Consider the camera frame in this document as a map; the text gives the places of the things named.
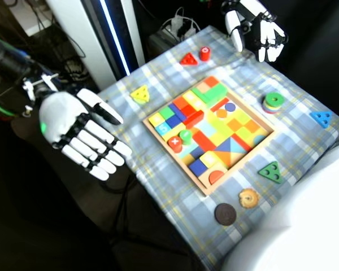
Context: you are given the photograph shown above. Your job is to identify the black box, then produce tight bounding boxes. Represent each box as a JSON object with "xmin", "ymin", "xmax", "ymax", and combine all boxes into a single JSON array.
[{"xmin": 146, "ymin": 28, "xmax": 181, "ymax": 57}]

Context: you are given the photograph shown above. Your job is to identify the dark blue cube block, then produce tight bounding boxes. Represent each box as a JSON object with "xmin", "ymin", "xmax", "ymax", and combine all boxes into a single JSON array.
[{"xmin": 188, "ymin": 158, "xmax": 209, "ymax": 178}]

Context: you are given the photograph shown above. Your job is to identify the green triangle block with holes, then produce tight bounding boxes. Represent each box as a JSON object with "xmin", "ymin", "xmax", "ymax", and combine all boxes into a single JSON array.
[{"xmin": 257, "ymin": 160, "xmax": 284, "ymax": 185}]

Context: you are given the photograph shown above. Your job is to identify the red triangle block with holes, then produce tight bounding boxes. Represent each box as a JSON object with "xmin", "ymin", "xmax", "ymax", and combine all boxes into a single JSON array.
[{"xmin": 180, "ymin": 52, "xmax": 200, "ymax": 67}]

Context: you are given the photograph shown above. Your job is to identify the white pillar with blue stripe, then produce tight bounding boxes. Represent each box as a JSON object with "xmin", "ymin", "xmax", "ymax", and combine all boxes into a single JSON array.
[{"xmin": 46, "ymin": 0, "xmax": 146, "ymax": 82}]

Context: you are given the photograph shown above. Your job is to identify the white power adapter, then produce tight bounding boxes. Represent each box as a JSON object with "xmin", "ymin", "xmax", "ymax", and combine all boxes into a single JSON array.
[{"xmin": 169, "ymin": 15, "xmax": 197, "ymax": 37}]

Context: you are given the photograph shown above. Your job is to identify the green cylinder block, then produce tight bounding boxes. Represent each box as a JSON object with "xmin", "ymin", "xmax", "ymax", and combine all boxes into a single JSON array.
[{"xmin": 179, "ymin": 129, "xmax": 193, "ymax": 146}]

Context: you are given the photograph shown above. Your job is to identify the green ring discs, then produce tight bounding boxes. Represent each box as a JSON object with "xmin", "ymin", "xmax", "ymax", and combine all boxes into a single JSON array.
[{"xmin": 264, "ymin": 91, "xmax": 285, "ymax": 108}]

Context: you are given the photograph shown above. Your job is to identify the blue plaid cloth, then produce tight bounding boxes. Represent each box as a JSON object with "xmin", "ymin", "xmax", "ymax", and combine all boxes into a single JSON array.
[{"xmin": 97, "ymin": 24, "xmax": 339, "ymax": 270}]

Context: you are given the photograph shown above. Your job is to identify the wooden tray with colourful print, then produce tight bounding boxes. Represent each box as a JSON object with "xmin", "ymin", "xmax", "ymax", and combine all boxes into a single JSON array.
[{"xmin": 142, "ymin": 75, "xmax": 275, "ymax": 196}]

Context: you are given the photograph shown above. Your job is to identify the blue triangle block with holes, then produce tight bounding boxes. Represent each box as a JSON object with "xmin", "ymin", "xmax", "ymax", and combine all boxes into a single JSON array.
[{"xmin": 309, "ymin": 110, "xmax": 334, "ymax": 129}]

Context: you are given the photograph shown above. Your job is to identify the yellow triangle block with holes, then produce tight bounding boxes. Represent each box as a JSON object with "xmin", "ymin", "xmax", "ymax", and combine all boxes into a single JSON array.
[{"xmin": 129, "ymin": 85, "xmax": 150, "ymax": 104}]

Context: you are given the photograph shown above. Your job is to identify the red cylinder with letter Q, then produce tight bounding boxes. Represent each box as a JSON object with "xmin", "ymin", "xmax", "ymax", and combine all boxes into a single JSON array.
[{"xmin": 198, "ymin": 46, "xmax": 211, "ymax": 62}]

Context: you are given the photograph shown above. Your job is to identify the red cylinder with plus sign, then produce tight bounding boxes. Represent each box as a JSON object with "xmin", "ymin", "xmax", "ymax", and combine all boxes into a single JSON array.
[{"xmin": 168, "ymin": 135, "xmax": 184, "ymax": 154}]

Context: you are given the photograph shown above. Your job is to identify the dark brown toy cookie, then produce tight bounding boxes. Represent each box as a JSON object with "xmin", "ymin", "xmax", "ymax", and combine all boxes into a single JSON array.
[{"xmin": 214, "ymin": 203, "xmax": 238, "ymax": 226}]

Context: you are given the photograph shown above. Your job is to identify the yellow ring block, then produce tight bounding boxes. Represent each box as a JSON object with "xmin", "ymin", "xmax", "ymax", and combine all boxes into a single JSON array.
[{"xmin": 262, "ymin": 100, "xmax": 283, "ymax": 110}]

